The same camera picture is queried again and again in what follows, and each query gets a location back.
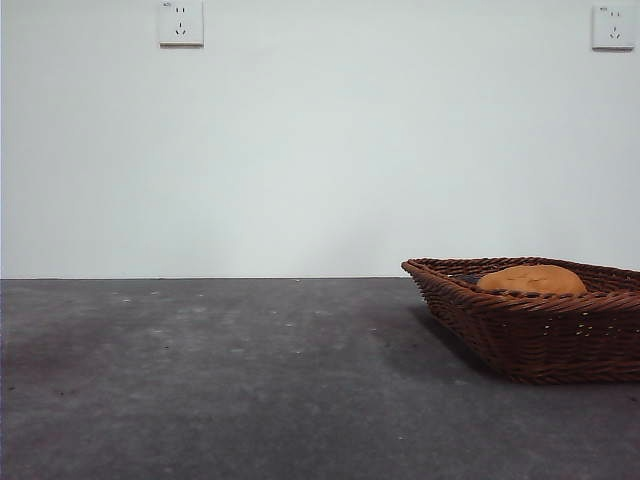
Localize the brown potato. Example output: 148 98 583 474
477 264 588 296

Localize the brown wicker basket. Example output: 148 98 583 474
401 256 640 385

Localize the white wall socket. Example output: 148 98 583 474
159 0 205 49
591 5 628 52

